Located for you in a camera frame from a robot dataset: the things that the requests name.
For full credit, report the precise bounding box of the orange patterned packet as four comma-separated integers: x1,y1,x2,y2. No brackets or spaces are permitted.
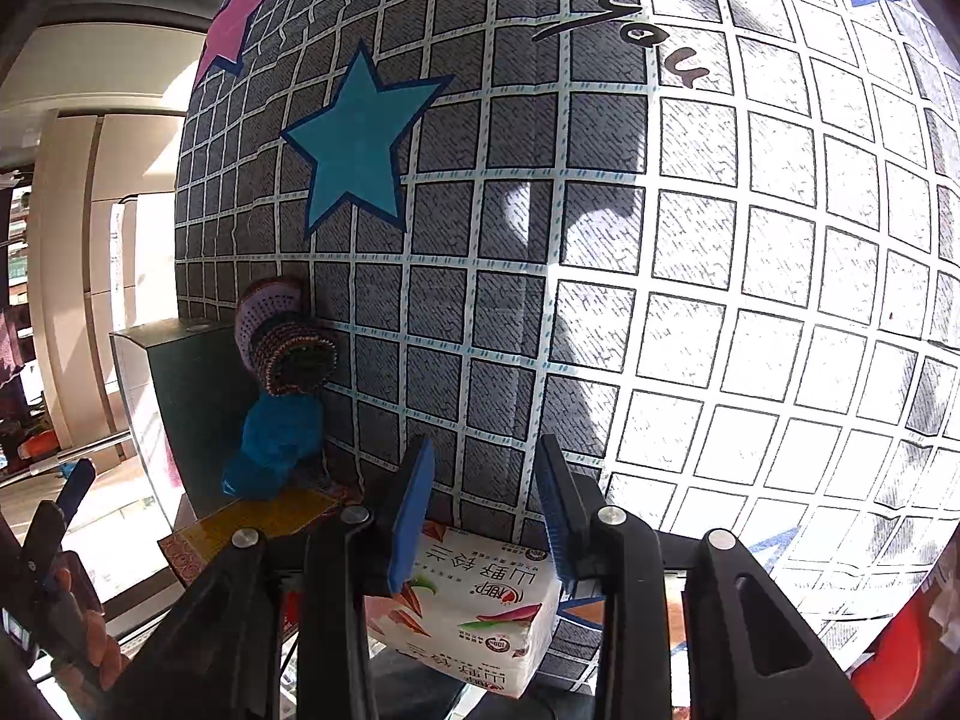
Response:
156,485,365,595

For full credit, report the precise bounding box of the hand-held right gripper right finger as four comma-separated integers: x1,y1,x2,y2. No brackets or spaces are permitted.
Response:
534,433,875,720

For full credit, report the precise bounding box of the blue fuzzy cloth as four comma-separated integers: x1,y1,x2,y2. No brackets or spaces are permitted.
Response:
220,392,326,500

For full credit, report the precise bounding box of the person's left hand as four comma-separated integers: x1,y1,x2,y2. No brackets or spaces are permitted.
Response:
56,566,133,692

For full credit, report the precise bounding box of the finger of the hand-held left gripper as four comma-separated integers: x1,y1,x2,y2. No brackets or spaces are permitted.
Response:
56,457,99,523
19,500,70,594

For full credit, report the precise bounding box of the purple striped knit hat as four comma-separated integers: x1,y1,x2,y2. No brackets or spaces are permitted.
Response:
233,277,341,395

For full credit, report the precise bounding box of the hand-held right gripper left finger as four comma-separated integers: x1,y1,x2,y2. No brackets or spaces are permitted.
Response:
137,435,437,720

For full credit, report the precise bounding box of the grey cardboard box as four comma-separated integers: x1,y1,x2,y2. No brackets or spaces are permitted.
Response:
109,319,261,524

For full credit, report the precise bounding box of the star printed grid blanket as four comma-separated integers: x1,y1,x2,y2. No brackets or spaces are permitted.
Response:
174,0,960,695

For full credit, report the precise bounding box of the white tissue pack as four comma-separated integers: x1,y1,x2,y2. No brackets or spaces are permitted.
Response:
364,517,563,700

